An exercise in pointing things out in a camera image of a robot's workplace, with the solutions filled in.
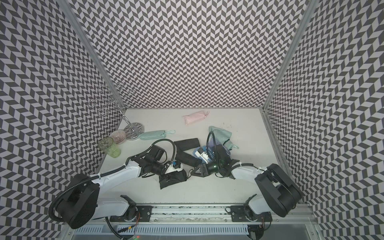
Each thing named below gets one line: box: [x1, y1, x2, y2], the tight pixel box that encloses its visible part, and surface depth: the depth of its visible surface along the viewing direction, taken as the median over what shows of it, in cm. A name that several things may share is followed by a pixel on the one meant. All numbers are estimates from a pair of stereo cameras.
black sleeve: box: [173, 138, 201, 156], surface depth 96 cm
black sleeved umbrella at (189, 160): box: [175, 151, 203, 167], surface depth 91 cm
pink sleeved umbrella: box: [182, 110, 210, 125], surface depth 111 cm
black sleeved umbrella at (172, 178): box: [158, 169, 187, 190], surface depth 75 cm
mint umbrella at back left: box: [138, 130, 176, 141], surface depth 100 cm
